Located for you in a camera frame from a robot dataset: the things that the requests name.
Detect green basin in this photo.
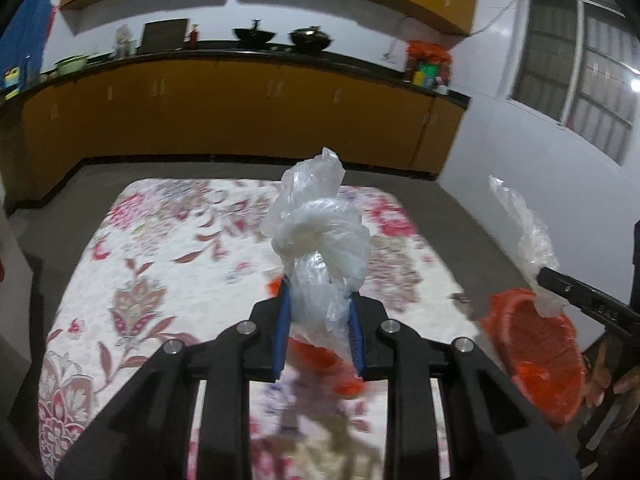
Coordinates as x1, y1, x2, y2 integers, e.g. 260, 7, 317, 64
55, 55, 89, 76

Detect red bag of items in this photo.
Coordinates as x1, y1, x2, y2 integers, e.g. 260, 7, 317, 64
404, 40, 452, 90

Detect blue hanging cloth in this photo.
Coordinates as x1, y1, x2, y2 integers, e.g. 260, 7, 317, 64
1, 0, 55, 96

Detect dark cutting board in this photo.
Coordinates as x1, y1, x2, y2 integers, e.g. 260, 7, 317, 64
137, 18, 189, 54

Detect glass jar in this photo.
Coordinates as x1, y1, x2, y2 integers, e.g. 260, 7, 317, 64
114, 25, 136, 60

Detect black wok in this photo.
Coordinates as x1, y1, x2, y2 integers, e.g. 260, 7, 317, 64
288, 26, 332, 52
233, 18, 276, 47

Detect white cup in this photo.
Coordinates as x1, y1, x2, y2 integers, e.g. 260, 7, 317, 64
436, 84, 449, 96

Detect black wok right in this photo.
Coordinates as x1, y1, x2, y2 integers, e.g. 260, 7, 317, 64
288, 26, 332, 52

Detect floral tablecloth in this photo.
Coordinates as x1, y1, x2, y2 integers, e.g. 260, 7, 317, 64
37, 179, 480, 479

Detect yellow container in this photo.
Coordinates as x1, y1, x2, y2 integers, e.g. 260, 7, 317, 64
2, 67, 22, 93

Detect knotted white plastic bag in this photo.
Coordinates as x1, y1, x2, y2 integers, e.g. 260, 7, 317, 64
260, 148, 372, 360

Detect black wok left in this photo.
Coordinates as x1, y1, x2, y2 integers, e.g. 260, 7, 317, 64
233, 18, 276, 47

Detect thin clear plastic bag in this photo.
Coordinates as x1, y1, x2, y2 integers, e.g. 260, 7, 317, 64
488, 176, 567, 318

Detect red bottle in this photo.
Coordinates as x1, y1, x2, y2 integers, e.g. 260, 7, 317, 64
188, 24, 198, 49

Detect red lined trash basket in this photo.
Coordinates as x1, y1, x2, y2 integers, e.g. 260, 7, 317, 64
480, 288, 587, 429

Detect window with grille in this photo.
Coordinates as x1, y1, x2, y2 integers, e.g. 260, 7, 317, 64
508, 0, 639, 165

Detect person's right hand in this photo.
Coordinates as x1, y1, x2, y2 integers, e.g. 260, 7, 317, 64
581, 334, 640, 411

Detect lower wooden kitchen cabinets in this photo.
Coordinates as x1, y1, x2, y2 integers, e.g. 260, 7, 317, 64
1, 49, 471, 206

